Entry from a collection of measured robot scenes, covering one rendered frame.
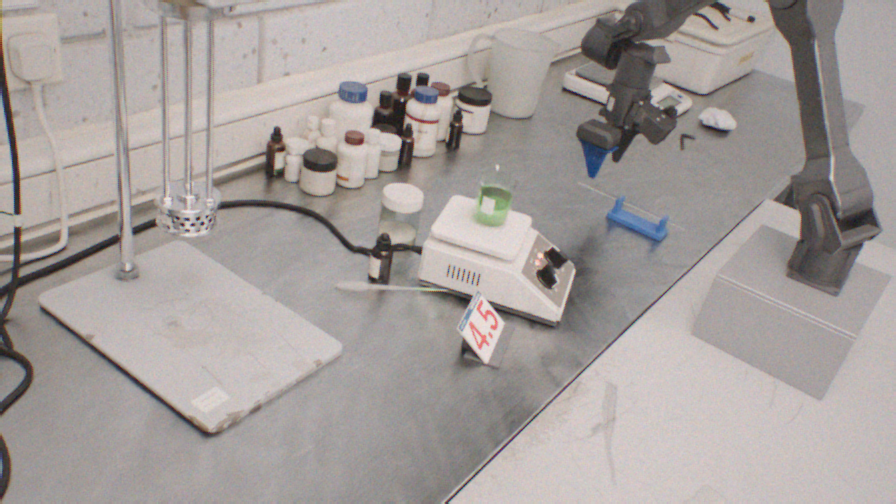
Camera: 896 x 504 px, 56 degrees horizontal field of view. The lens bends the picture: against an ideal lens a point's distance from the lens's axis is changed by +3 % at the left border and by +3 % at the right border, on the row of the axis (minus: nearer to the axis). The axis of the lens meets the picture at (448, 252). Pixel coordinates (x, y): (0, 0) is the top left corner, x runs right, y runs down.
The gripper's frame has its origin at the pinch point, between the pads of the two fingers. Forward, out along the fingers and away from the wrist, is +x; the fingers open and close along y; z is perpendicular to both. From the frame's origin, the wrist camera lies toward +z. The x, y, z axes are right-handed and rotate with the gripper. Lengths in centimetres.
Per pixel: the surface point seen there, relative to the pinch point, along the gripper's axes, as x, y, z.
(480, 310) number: 7.0, -44.9, 5.3
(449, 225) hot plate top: 1.4, -39.3, -4.9
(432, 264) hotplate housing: 6.1, -42.6, -4.3
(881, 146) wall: 20, 112, 31
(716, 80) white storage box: 8, 80, -7
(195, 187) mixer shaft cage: -7, -68, -20
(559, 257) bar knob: 4.5, -29.2, 7.7
